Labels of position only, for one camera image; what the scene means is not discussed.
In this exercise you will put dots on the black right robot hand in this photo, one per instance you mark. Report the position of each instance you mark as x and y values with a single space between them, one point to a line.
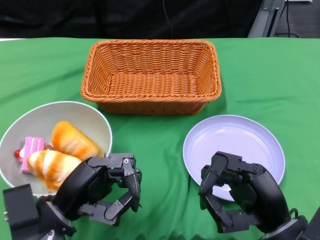
265 200

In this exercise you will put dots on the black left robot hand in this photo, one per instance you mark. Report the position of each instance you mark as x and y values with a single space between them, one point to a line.
80 185

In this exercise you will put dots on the twisted striped bread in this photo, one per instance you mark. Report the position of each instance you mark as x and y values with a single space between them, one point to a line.
50 165

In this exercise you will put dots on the long orange bread loaf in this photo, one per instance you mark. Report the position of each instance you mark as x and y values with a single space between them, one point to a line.
72 140

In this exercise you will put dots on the pink striped cake slice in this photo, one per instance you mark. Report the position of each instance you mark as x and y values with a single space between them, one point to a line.
32 152

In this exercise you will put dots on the pale green bowl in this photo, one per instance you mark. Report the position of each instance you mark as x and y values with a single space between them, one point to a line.
50 115

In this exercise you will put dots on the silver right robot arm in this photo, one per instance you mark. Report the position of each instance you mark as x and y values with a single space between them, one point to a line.
287 230

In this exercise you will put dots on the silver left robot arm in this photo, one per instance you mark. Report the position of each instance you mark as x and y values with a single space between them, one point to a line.
50 225

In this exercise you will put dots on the lavender plate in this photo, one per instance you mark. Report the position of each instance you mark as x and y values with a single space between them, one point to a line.
232 140

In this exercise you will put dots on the orange wicker basket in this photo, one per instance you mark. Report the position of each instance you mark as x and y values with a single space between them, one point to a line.
150 85

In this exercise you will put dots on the green tablecloth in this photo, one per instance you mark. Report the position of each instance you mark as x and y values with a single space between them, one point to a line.
37 70

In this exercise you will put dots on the black backdrop cloth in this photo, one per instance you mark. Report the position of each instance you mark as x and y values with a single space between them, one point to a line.
75 17

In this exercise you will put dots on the grey metal stand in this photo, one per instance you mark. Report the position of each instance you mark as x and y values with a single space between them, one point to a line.
260 22

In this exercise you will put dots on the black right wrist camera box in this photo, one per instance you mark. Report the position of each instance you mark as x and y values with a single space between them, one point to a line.
315 225

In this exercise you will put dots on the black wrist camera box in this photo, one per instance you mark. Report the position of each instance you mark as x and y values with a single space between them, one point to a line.
20 207
315 225

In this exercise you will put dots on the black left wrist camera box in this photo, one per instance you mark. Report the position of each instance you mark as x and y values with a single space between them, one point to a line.
20 207

